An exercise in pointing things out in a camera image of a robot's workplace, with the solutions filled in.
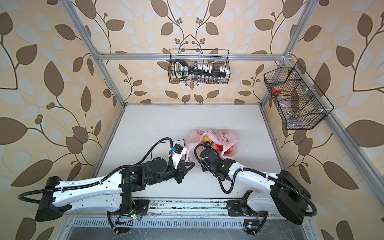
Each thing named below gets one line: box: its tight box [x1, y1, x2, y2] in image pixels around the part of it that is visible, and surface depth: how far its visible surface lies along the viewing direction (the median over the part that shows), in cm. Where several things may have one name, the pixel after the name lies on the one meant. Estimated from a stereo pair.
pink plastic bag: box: [185, 128, 240, 168], surface depth 78 cm
